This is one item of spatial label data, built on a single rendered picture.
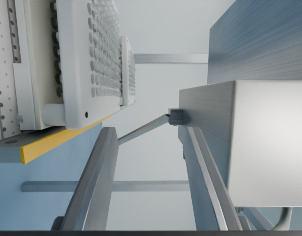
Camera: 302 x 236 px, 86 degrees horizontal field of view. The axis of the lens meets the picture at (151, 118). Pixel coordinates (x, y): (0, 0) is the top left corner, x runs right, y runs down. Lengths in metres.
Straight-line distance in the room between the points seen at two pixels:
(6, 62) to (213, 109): 0.22
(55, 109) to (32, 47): 0.07
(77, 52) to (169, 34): 3.54
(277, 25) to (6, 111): 0.47
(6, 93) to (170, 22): 3.68
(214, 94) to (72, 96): 0.15
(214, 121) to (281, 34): 0.31
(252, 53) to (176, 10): 3.49
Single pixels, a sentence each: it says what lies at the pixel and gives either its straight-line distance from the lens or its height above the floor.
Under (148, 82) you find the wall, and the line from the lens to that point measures 3.41.
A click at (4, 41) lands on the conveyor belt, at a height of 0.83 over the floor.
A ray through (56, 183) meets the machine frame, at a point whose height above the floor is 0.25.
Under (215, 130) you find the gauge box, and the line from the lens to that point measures 0.16.
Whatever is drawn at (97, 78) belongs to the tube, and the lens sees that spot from 0.23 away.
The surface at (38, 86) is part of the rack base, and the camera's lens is 0.22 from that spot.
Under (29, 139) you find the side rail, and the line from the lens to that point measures 0.20.
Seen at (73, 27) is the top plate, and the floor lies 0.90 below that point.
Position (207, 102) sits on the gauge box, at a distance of 0.18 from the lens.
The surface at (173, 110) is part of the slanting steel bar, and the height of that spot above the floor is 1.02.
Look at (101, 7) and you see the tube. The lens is 0.28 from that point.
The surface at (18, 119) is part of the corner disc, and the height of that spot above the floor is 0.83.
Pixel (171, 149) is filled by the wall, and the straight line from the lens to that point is 3.52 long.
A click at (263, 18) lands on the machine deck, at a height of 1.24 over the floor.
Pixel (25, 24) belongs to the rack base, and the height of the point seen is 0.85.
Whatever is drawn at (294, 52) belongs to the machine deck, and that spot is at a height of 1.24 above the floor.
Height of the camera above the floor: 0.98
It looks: 1 degrees up
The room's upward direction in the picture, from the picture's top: 90 degrees clockwise
